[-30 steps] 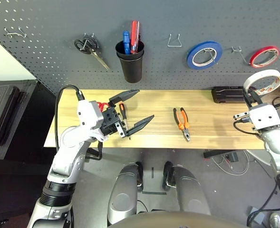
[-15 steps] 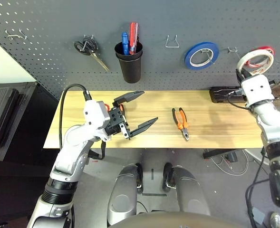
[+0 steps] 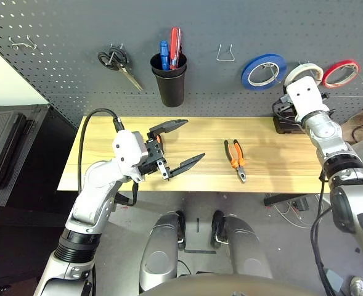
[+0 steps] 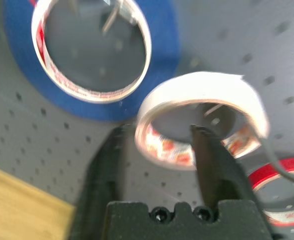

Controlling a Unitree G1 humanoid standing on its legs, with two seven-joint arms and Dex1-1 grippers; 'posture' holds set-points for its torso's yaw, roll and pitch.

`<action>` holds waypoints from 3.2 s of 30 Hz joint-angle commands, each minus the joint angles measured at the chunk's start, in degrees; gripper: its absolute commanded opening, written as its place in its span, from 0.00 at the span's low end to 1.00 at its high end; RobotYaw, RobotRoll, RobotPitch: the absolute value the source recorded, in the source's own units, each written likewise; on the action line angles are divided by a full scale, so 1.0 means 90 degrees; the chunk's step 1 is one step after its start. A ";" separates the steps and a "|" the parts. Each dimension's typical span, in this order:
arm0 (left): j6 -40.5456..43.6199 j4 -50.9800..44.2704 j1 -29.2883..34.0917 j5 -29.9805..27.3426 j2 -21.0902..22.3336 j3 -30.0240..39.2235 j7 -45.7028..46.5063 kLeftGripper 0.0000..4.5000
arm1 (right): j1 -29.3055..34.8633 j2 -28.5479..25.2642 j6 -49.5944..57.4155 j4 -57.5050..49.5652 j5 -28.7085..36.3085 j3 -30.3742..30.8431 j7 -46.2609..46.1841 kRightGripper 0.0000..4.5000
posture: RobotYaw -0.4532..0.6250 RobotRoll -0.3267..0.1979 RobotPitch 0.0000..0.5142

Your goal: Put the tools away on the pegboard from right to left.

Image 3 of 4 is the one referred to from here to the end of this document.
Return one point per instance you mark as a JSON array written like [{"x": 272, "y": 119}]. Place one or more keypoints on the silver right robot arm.
[{"x": 326, "y": 132}]

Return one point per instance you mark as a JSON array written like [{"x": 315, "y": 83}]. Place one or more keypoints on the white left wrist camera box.
[{"x": 127, "y": 148}]

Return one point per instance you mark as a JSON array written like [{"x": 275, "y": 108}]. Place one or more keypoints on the orange black pliers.
[{"x": 238, "y": 161}]

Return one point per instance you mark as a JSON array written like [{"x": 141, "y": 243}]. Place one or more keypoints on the black wheeled cart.
[{"x": 30, "y": 216}]

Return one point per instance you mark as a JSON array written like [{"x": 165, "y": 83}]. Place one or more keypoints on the grey sneaker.
[{"x": 358, "y": 285}]

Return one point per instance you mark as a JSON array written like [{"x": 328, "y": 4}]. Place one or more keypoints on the black power strip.
[{"x": 301, "y": 205}]

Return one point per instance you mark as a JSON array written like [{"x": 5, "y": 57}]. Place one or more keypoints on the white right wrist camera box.
[{"x": 306, "y": 95}]

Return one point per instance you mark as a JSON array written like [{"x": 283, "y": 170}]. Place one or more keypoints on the red tape roll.
[{"x": 343, "y": 62}]

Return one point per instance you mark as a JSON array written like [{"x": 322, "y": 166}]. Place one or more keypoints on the silver robot leg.
[
  {"x": 159, "y": 246},
  {"x": 246, "y": 246}
]

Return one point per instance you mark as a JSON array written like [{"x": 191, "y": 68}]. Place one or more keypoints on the grey robot torso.
[{"x": 218, "y": 286}]

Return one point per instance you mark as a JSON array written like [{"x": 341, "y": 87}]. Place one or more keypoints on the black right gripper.
[{"x": 286, "y": 105}]

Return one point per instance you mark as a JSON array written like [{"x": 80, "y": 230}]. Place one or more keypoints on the short black floor tape strip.
[{"x": 198, "y": 225}]

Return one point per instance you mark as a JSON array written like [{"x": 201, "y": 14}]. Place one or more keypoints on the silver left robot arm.
[{"x": 98, "y": 185}]

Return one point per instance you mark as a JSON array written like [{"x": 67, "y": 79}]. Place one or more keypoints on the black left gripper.
[{"x": 153, "y": 154}]

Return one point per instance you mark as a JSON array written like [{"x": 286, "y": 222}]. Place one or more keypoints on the blue tape roll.
[{"x": 247, "y": 74}]

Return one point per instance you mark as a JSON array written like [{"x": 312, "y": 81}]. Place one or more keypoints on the black tool case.
[{"x": 284, "y": 128}]

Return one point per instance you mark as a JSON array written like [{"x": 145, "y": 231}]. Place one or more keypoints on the black ribbed equipment case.
[{"x": 2, "y": 138}]

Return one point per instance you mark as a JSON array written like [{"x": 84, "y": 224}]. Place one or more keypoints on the grey metal pegboard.
[{"x": 76, "y": 31}]

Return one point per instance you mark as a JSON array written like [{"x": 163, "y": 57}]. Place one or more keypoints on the silver left robot leg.
[{"x": 159, "y": 246}]

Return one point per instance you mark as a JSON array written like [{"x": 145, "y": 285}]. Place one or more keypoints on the white tape roll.
[{"x": 292, "y": 74}]

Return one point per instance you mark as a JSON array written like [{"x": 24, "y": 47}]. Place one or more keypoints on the black plastic cup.
[{"x": 172, "y": 89}]

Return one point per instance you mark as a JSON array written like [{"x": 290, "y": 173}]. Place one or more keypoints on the long black floor tape strip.
[{"x": 199, "y": 251}]

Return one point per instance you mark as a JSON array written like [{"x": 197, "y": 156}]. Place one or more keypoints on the silver right robot leg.
[{"x": 246, "y": 246}]

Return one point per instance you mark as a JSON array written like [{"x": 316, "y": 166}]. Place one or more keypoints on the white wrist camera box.
[
  {"x": 127, "y": 148},
  {"x": 306, "y": 95}
]

